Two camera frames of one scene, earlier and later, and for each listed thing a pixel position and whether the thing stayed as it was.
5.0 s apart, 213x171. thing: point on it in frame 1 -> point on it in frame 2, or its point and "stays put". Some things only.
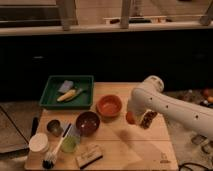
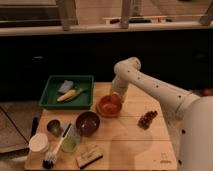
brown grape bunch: (147, 117) stays put
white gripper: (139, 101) -> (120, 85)
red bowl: (109, 105) stays put
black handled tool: (35, 126) stays put
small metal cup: (54, 127) stays put
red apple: (130, 117) -> (115, 99)
